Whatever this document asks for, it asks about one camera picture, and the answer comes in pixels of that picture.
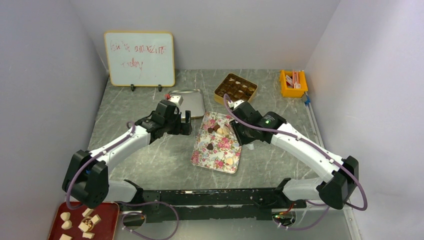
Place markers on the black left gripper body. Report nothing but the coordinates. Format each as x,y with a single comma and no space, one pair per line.
174,126

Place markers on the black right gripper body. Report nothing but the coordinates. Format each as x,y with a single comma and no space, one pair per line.
241,133

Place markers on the metal tongs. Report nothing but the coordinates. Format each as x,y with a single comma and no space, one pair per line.
250,146

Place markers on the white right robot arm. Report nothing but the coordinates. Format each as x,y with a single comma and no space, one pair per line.
337,177

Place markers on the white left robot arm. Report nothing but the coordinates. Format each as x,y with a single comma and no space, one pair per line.
87,182

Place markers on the white tilted chocolate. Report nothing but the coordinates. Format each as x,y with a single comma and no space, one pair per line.
225,131

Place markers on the dark rectangular chocolate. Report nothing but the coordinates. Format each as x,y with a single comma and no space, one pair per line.
216,127

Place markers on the dark chocolate lower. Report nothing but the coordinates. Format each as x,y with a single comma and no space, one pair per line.
210,146

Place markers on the gold chocolate tin box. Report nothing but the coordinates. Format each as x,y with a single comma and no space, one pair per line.
236,87

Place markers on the floral rectangular tray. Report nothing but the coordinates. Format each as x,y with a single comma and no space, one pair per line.
225,146

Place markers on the silver tin lid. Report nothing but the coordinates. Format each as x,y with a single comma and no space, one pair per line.
192,100

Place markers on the whiteboard with red writing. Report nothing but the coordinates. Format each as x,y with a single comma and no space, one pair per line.
140,59

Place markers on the orange parts bin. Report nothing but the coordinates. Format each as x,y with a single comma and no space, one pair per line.
293,83

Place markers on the red tray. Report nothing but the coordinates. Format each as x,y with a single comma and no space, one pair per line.
85,223

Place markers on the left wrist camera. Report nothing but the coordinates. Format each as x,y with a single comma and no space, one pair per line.
176,99

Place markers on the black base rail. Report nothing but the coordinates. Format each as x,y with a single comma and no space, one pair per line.
261,203

